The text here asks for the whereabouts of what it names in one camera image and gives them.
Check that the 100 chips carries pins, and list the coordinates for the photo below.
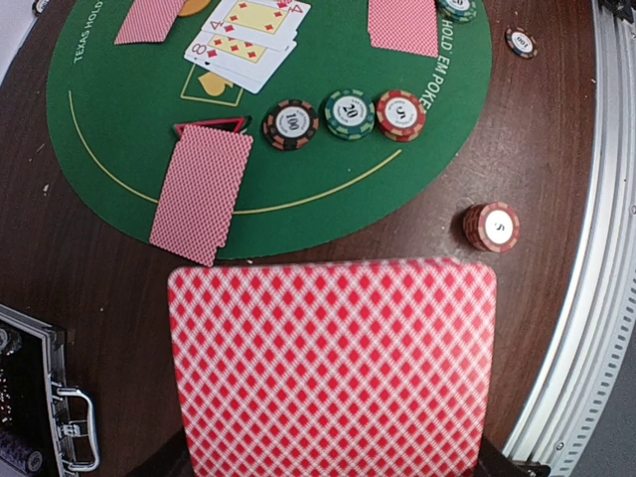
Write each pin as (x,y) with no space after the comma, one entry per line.
(290,125)

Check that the dealt red-backed card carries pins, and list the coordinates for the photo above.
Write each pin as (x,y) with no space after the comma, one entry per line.
(199,193)

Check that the red chips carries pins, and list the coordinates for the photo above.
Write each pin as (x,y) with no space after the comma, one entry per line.
(400,115)

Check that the green chips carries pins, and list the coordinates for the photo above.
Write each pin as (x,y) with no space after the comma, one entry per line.
(459,11)

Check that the orange big blind button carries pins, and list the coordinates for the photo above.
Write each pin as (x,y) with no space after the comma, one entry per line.
(193,7)

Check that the face-up queen card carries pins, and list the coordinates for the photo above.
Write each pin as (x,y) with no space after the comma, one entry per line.
(215,52)

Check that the round green poker mat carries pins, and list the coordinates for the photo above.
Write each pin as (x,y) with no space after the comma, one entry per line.
(113,110)

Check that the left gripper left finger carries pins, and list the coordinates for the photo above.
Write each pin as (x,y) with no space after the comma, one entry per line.
(171,460)

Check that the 20 chips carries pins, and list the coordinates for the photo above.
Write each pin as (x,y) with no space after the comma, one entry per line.
(350,114)

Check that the placed 100 chip stack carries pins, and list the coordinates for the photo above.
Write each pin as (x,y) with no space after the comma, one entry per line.
(521,42)

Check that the left chip row in case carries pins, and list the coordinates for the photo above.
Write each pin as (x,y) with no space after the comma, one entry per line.
(21,455)

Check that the red black triangular dealer button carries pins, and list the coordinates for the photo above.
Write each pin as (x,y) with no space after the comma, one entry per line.
(238,124)

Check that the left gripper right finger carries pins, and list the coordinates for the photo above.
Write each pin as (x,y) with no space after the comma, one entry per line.
(493,463)

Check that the front aluminium rail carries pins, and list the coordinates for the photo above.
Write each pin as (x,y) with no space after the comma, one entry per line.
(598,314)

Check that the dealt cards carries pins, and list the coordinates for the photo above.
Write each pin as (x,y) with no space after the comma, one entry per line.
(406,26)
(148,21)

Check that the red-backed playing card deck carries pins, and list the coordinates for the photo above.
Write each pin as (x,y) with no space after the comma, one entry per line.
(372,368)

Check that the aluminium poker case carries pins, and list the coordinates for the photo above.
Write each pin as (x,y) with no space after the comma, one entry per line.
(37,402)

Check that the red 5 chip stack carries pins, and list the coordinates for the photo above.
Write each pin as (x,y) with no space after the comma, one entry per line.
(493,227)

